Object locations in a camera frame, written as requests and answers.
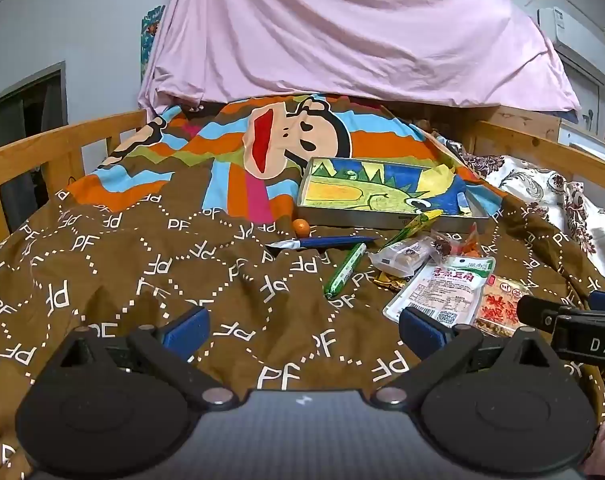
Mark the grey door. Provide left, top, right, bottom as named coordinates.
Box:
left=563, top=55, right=605, bottom=126

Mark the white air conditioner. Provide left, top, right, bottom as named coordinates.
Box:
left=536, top=6, right=605, bottom=84

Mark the yellow green snack packet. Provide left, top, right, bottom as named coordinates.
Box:
left=381, top=209, right=444, bottom=256

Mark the gold snack wrapper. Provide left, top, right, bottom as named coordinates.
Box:
left=373, top=270, right=408, bottom=292

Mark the dark window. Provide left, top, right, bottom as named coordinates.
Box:
left=0, top=61, right=68, bottom=196

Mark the white cabinet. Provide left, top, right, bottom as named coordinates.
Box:
left=557, top=119, right=605, bottom=159

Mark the clear snack packet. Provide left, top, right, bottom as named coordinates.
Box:
left=368, top=234, right=435, bottom=279

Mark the printed cartoon blanket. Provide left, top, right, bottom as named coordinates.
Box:
left=0, top=92, right=605, bottom=480

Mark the wooden bed frame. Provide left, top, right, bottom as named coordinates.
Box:
left=0, top=104, right=605, bottom=256

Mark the white floral quilt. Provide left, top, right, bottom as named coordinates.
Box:
left=432, top=132, right=605, bottom=291

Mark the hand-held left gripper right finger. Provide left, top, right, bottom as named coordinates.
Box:
left=371, top=306, right=554, bottom=409

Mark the blue white snack packet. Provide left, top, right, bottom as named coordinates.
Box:
left=266, top=235, right=380, bottom=252

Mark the red orange candy packet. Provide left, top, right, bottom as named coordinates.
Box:
left=429, top=227, right=483, bottom=261

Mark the pink bed sheet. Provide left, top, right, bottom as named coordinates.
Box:
left=137, top=0, right=582, bottom=113

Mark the white packet with green top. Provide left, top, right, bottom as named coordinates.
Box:
left=382, top=254, right=498, bottom=324

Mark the green sausage stick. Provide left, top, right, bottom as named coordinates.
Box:
left=323, top=242, right=368, bottom=301

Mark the orange red snack packet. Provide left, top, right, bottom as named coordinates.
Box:
left=472, top=276, right=533, bottom=339

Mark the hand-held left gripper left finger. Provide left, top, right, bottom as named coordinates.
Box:
left=54, top=305, right=239, bottom=409

